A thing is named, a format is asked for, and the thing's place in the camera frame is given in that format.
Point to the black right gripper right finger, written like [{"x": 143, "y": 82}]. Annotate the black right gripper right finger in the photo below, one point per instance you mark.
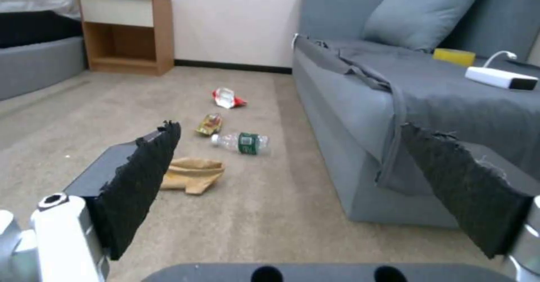
[{"x": 460, "y": 181}]

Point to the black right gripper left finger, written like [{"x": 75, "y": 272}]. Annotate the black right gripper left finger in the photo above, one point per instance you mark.
[{"x": 126, "y": 181}]

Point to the crumpled brown paper bag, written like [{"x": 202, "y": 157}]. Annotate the crumpled brown paper bag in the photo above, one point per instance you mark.
[{"x": 194, "y": 176}]

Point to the grey fabric sofa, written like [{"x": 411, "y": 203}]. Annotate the grey fabric sofa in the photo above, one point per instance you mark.
[{"x": 422, "y": 105}]

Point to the yellow crumpled snack wrapper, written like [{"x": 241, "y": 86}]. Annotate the yellow crumpled snack wrapper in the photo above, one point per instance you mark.
[{"x": 209, "y": 124}]

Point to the white power bank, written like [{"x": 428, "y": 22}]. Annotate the white power bank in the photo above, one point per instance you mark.
[{"x": 500, "y": 77}]

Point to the clear plastic bottle green label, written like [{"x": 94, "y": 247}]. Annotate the clear plastic bottle green label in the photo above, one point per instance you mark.
[{"x": 242, "y": 143}]

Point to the yellow tape roll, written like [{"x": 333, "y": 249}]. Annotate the yellow tape roll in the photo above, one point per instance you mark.
[{"x": 455, "y": 56}]

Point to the red white snack wrapper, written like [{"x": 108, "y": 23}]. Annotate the red white snack wrapper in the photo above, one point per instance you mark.
[{"x": 228, "y": 98}]

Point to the dark grey cloth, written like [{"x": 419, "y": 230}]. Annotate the dark grey cloth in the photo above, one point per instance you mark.
[{"x": 379, "y": 73}]

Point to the wooden bedside cabinet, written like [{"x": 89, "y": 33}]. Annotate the wooden bedside cabinet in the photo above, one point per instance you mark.
[{"x": 126, "y": 32}]

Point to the grey upholstered bed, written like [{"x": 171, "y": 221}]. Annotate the grey upholstered bed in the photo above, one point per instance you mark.
[{"x": 38, "y": 51}]

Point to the grey sofa cushion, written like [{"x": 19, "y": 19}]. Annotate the grey sofa cushion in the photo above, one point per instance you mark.
[{"x": 415, "y": 13}]

